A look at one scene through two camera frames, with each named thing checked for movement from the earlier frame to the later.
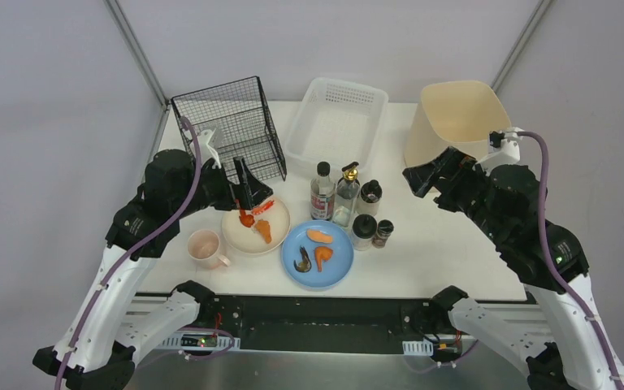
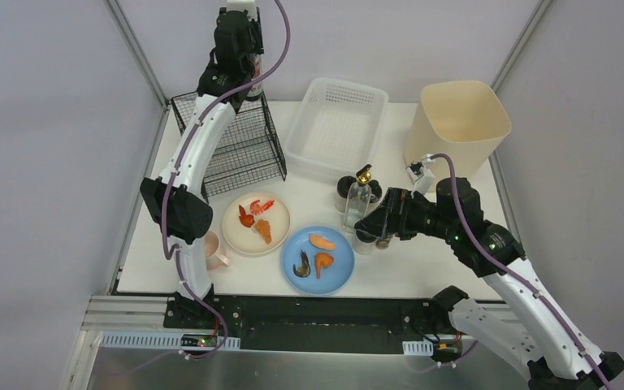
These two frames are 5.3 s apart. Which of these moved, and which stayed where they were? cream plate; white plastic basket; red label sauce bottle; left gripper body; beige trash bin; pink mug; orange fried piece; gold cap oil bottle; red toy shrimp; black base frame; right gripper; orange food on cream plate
Moved: right gripper; gold cap oil bottle; red label sauce bottle; left gripper body
Stayed: pink mug; red toy shrimp; cream plate; beige trash bin; orange fried piece; white plastic basket; orange food on cream plate; black base frame
